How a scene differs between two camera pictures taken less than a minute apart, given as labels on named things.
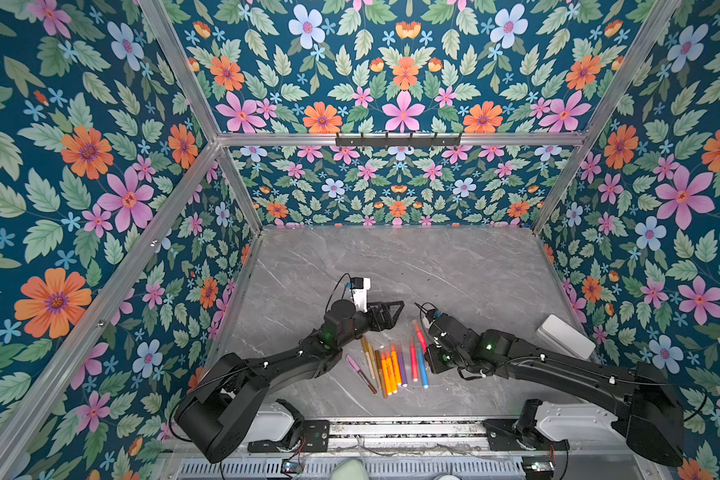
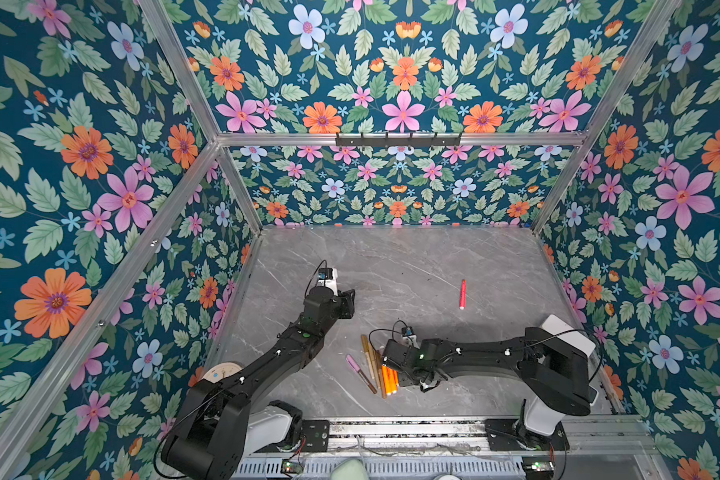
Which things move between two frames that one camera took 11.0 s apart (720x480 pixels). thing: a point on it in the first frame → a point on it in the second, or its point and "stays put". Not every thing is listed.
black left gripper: (387, 322) → (346, 303)
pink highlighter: (422, 340) → (463, 294)
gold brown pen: (363, 341) stays put
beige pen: (374, 362) stays put
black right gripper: (430, 357) → (402, 382)
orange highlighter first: (386, 375) stays put
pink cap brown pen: (359, 371) stays put
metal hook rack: (398, 141) stays put
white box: (560, 334) stays put
